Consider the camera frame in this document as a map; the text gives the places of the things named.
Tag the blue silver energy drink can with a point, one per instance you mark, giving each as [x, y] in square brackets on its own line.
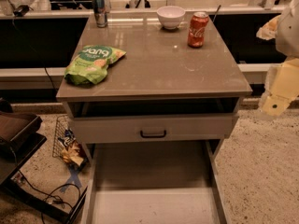
[99, 11]

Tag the grey table cabinet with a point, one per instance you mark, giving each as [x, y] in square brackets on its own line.
[157, 182]

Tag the grey drawer with black handle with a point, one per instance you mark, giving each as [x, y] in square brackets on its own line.
[153, 128]

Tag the white bowl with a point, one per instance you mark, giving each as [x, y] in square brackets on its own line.
[170, 17]

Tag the green rice chip bag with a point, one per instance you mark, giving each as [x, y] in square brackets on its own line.
[90, 65]

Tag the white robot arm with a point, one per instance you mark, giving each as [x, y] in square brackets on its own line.
[287, 34]

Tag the red coke can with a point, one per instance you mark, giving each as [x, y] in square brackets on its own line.
[197, 28]

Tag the wire basket with snack bags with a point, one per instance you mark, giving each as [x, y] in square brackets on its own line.
[66, 147]

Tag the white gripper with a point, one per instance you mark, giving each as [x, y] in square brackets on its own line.
[288, 36]

